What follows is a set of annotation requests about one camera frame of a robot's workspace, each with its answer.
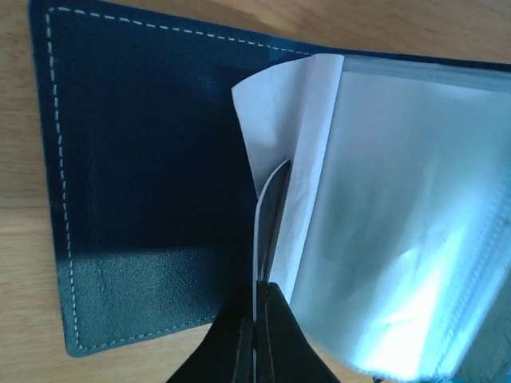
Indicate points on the dark blue card holder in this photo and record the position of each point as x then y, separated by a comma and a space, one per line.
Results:
405, 273

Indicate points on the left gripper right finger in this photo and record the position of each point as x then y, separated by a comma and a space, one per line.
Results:
282, 353

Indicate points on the white paper insert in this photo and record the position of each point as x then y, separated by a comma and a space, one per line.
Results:
285, 113

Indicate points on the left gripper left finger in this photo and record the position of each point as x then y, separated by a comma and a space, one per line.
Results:
225, 354

